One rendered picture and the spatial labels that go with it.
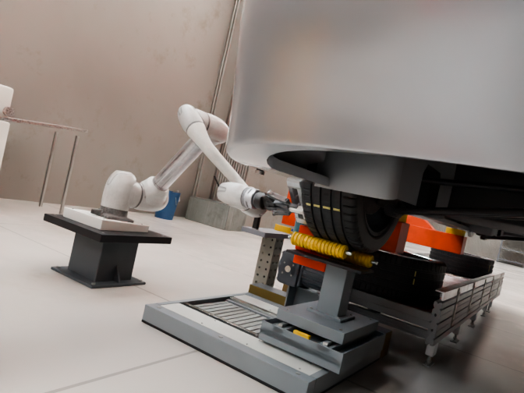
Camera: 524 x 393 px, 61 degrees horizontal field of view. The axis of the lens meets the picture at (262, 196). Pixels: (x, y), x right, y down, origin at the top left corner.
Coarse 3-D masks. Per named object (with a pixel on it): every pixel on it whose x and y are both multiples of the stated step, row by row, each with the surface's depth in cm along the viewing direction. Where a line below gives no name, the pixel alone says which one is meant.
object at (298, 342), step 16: (272, 320) 186; (272, 336) 177; (288, 336) 173; (304, 336) 169; (320, 336) 183; (368, 336) 198; (384, 336) 201; (304, 352) 168; (320, 352) 165; (336, 352) 162; (352, 352) 168; (368, 352) 185; (336, 368) 161
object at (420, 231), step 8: (408, 216) 411; (416, 224) 406; (424, 224) 403; (408, 232) 408; (416, 232) 404; (424, 232) 400; (432, 232) 397; (440, 232) 393; (448, 232) 390; (456, 232) 387; (464, 232) 391; (408, 240) 407; (416, 240) 403; (424, 240) 400; (432, 240) 396; (440, 240) 392; (448, 240) 389; (456, 240) 385; (464, 240) 387; (440, 248) 392; (448, 248) 388; (456, 248) 385; (464, 248) 394
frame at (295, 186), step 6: (288, 180) 178; (294, 180) 177; (288, 186) 180; (294, 186) 178; (300, 186) 177; (294, 192) 182; (300, 192) 178; (294, 198) 183; (300, 198) 181; (300, 204) 183; (300, 216) 189; (300, 222) 191
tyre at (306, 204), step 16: (304, 192) 171; (320, 192) 167; (336, 192) 163; (304, 208) 174; (320, 208) 170; (336, 208) 165; (352, 208) 161; (320, 224) 174; (336, 224) 169; (352, 224) 164; (336, 240) 179; (352, 240) 171; (368, 240) 177; (384, 240) 195
